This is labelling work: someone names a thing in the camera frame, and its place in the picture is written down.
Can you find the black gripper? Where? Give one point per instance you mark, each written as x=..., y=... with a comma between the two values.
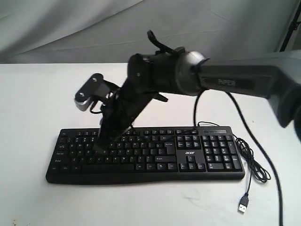
x=120, y=112

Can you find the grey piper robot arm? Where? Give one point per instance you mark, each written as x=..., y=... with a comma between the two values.
x=275, y=77

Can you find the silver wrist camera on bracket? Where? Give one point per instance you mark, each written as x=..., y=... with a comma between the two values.
x=95, y=89

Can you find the black tripod stand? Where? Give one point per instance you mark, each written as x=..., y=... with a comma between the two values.
x=291, y=33

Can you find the grey backdrop cloth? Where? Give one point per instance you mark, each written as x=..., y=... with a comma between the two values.
x=110, y=31

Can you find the black acer keyboard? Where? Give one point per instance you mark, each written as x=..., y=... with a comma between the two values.
x=145, y=155

